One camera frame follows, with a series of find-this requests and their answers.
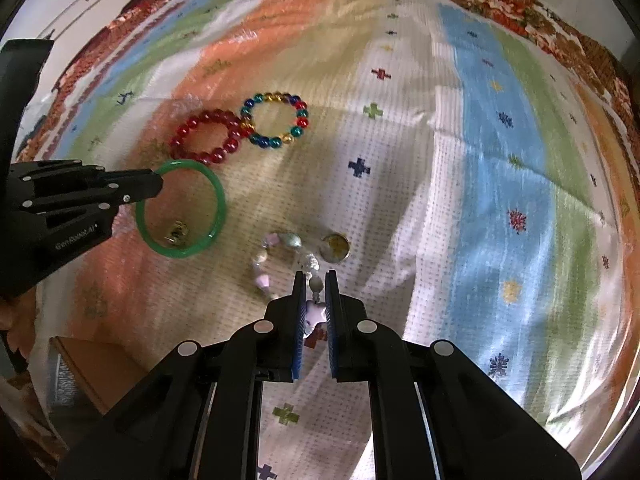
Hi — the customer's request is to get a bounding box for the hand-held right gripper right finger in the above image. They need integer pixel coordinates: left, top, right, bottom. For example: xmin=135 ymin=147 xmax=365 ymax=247
xmin=325 ymin=269 xmax=584 ymax=480

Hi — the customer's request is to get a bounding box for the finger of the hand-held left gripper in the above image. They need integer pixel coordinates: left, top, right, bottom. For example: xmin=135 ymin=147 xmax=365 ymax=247
xmin=19 ymin=186 xmax=163 ymax=216
xmin=7 ymin=158 xmax=165 ymax=192

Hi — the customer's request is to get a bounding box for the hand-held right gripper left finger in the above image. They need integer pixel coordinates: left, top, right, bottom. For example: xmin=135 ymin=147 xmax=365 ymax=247
xmin=56 ymin=270 xmax=307 ymax=480

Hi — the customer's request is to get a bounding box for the red bead bracelet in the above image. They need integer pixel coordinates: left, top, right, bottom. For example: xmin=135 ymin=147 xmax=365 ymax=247
xmin=169 ymin=109 xmax=245 ymax=167

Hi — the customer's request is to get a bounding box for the green bangle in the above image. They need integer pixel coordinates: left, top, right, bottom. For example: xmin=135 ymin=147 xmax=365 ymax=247
xmin=135 ymin=159 xmax=227 ymax=259

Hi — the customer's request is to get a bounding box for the pastel bead bracelet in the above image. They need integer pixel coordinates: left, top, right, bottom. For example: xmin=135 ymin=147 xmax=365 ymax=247
xmin=251 ymin=231 xmax=329 ymax=341

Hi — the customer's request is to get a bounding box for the multicolour bead bracelet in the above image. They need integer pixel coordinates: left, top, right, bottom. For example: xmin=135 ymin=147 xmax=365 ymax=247
xmin=240 ymin=91 xmax=309 ymax=149

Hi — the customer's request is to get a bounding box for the small gold earring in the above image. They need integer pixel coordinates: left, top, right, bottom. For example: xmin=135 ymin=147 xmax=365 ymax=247
xmin=162 ymin=220 xmax=191 ymax=248

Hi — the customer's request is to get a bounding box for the round gold ornament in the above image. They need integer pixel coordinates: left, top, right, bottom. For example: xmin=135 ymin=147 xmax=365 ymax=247
xmin=320 ymin=232 xmax=351 ymax=264

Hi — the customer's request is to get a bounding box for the cardboard box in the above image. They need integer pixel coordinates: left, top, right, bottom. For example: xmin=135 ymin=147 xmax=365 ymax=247
xmin=49 ymin=336 xmax=151 ymax=416

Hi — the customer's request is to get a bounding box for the striped patterned blanket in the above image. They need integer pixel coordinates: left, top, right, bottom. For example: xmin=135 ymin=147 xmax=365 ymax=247
xmin=15 ymin=0 xmax=632 ymax=480

